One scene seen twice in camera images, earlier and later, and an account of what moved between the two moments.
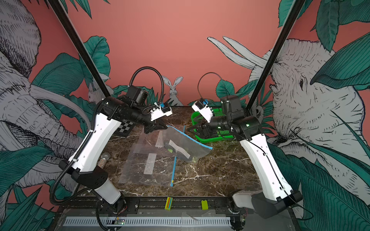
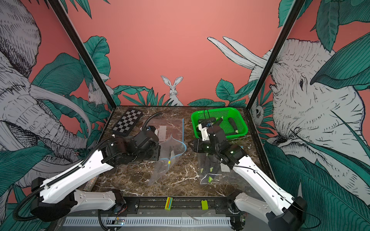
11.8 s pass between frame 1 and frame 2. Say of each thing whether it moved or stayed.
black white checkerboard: stayed
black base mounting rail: stayed
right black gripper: moved
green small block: stayed
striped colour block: stayed
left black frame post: stayed
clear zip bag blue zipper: moved
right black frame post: stayed
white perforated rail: stayed
